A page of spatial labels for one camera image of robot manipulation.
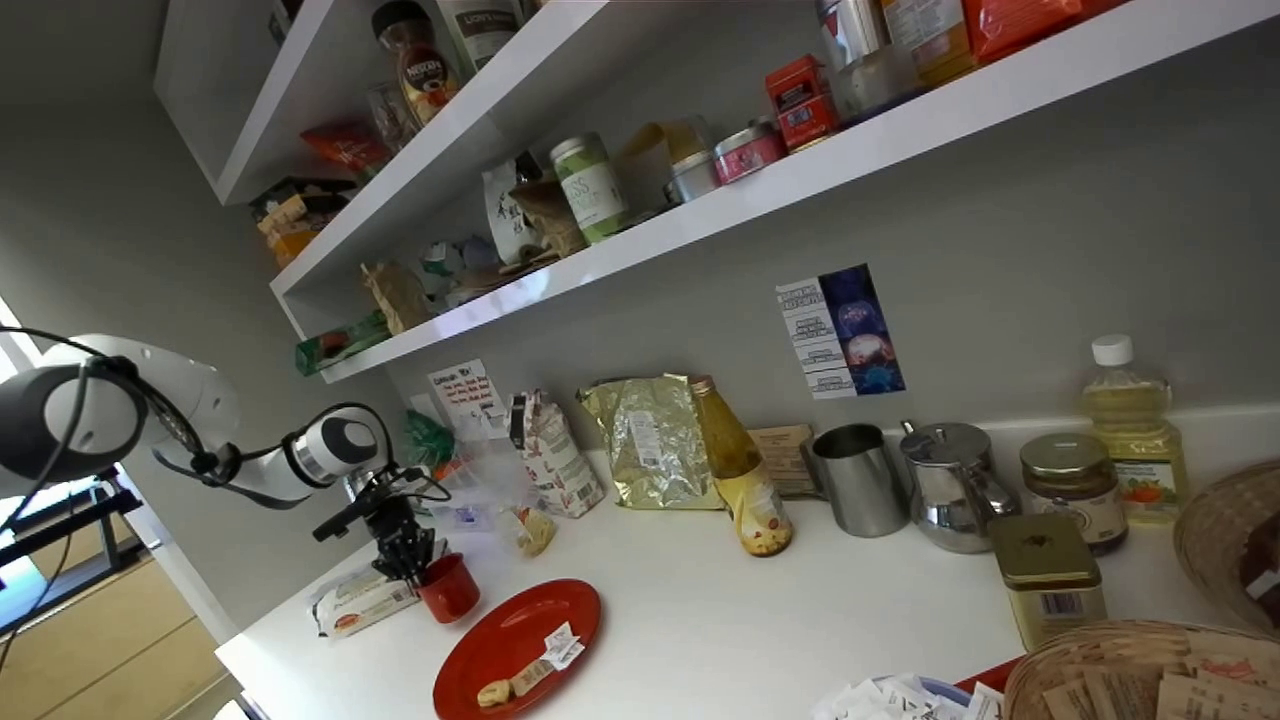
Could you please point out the tan paper tag packet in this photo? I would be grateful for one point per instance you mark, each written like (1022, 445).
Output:
(513, 686)

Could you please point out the white red paper sign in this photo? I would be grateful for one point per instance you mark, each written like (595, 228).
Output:
(469, 402)

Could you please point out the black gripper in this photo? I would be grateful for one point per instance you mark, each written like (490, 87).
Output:
(388, 508)

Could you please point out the white sugar packets on plate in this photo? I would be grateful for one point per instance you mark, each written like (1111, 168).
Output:
(561, 647)

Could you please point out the gold foil bag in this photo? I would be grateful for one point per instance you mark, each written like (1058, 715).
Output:
(649, 442)

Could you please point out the yellow sauce bottle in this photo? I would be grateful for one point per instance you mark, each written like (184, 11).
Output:
(741, 479)

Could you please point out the red round plate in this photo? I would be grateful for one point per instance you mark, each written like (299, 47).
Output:
(510, 637)

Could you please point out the pink round tin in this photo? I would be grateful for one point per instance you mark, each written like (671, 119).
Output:
(744, 155)

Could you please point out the cooking oil bottle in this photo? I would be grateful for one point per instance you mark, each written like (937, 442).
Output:
(1129, 419)

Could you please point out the wicker basket at edge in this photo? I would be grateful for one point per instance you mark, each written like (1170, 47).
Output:
(1224, 540)

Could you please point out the white shelf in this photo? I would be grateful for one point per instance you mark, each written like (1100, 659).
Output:
(321, 103)
(1075, 63)

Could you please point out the upper white shelf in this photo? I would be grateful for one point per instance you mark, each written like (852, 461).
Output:
(321, 103)

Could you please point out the red box on shelf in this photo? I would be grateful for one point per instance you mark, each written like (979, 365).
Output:
(802, 103)

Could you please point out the red cup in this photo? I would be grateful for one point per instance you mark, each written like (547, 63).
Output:
(451, 591)

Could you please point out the white patterned carton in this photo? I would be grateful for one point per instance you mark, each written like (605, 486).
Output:
(548, 455)

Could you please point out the steel pitcher with lid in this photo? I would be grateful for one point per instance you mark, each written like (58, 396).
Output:
(957, 490)

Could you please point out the glass jar gold lid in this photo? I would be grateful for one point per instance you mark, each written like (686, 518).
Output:
(1071, 475)

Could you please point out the white packet pile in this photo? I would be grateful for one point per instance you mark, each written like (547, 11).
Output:
(908, 698)

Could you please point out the lower white shelf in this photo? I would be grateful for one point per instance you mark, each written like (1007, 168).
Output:
(1075, 63)

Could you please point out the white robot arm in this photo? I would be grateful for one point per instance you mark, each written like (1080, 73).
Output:
(97, 402)

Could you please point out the green lidded jar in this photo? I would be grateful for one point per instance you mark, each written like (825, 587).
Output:
(588, 184)

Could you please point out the white food package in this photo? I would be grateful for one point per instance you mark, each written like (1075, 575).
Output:
(358, 600)

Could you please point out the blue white wall poster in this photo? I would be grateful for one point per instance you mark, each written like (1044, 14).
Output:
(842, 335)

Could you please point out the woven basket with brown packets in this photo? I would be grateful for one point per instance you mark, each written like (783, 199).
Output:
(1126, 670)

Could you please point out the gold square tin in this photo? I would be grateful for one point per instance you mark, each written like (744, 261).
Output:
(1050, 578)

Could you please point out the steel cup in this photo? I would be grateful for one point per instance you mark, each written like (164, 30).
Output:
(858, 482)

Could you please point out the brown cardboard box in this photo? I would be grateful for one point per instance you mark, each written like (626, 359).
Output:
(787, 457)

